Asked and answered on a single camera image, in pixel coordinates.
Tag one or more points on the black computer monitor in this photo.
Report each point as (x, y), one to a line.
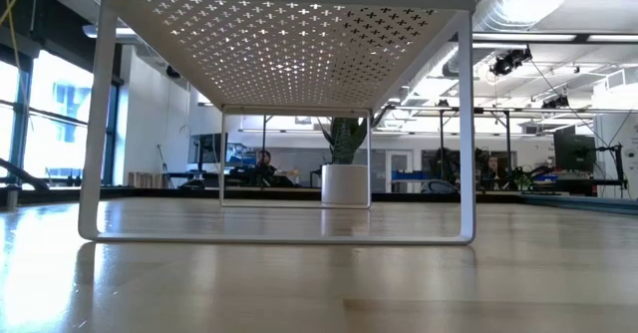
(207, 148)
(573, 151)

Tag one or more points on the small green plant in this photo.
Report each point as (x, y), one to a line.
(522, 179)

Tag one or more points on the white perforated metal shelf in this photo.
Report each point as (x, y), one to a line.
(279, 49)

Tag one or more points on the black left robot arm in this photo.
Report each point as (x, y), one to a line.
(20, 173)

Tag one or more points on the ceiling light strip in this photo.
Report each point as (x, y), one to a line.
(523, 37)

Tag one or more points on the snake plant in white pot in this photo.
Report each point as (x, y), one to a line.
(344, 183)

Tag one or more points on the person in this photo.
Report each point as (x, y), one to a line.
(262, 166)

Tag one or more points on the black metal table frame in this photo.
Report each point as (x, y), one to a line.
(164, 192)

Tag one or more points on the wooden blocks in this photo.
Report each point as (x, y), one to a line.
(144, 179)

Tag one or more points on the black ceiling camera rig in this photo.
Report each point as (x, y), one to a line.
(511, 61)

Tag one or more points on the silver ventilation duct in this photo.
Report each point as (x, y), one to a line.
(498, 4)

